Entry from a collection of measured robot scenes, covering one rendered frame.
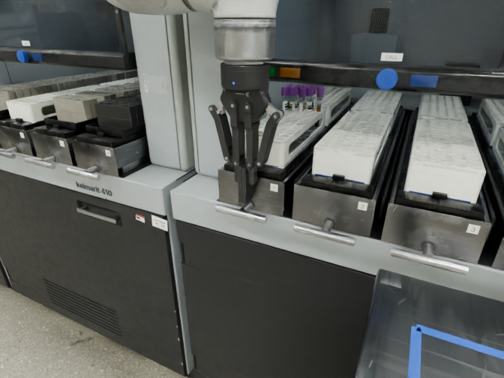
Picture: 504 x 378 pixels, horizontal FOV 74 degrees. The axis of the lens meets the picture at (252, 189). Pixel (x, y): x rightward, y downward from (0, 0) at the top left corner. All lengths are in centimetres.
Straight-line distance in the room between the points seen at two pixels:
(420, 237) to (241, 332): 49
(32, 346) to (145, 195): 92
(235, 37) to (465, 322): 42
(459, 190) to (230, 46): 39
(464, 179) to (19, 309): 163
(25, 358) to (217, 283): 90
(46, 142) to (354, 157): 74
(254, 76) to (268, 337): 58
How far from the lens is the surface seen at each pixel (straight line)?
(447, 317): 36
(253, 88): 52
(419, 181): 58
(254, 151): 57
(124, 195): 84
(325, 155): 58
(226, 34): 51
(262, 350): 88
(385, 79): 56
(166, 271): 89
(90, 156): 87
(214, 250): 74
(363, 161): 57
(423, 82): 57
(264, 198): 61
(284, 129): 69
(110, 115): 89
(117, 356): 141
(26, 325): 166
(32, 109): 107
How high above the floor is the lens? 105
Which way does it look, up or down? 26 degrees down
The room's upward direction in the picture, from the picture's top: straight up
